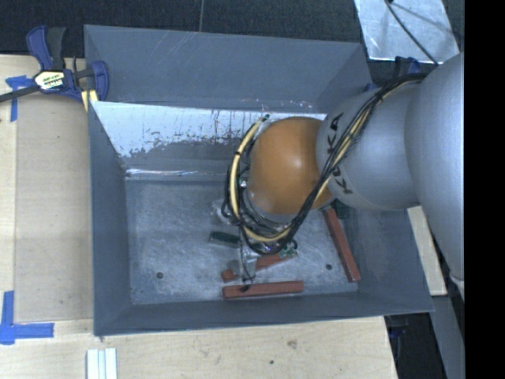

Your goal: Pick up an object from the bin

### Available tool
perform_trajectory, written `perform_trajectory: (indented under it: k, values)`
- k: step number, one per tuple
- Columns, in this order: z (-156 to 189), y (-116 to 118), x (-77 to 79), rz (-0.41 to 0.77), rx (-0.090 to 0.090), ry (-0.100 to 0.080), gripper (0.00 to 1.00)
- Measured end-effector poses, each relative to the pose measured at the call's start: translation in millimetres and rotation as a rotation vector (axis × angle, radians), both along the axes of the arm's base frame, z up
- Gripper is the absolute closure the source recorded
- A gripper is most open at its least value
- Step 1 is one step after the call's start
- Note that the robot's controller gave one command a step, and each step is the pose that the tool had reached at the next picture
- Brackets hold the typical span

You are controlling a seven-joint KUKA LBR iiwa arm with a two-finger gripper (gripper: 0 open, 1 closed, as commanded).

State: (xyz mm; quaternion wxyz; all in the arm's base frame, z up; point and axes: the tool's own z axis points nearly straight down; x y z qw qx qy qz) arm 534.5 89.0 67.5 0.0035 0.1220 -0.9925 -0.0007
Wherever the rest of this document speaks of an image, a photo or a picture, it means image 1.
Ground grey metal bin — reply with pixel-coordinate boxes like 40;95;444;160
82;24;436;337

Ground dark green flat block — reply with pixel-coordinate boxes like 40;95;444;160
208;231;241;247

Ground red-brown flat block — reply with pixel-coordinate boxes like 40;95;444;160
220;253;286;284
322;207;362;283
221;280;306;301

